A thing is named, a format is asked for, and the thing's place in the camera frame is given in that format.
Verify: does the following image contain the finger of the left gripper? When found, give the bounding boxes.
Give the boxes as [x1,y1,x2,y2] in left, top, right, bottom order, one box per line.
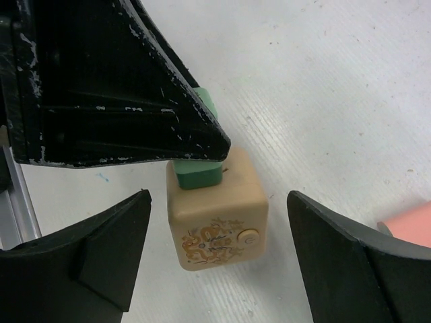
[1,1,231,168]

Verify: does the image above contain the beige cube socket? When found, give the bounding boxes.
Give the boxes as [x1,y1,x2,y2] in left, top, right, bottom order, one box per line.
[166,147,269,271]

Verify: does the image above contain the pink charger plug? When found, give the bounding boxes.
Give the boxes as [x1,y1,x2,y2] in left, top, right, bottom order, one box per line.
[377,202,430,248]

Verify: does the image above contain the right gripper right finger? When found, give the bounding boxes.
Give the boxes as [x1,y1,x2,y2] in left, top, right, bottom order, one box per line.
[287,190,430,322]

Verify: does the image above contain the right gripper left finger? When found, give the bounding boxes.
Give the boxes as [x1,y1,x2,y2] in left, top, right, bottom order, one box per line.
[1,190,152,323]

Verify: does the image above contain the aluminium front rail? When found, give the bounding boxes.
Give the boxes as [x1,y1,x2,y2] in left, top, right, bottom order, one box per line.
[0,125,42,250]

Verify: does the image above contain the green plug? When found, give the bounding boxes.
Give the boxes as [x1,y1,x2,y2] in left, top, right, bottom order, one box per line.
[171,86,225,191]

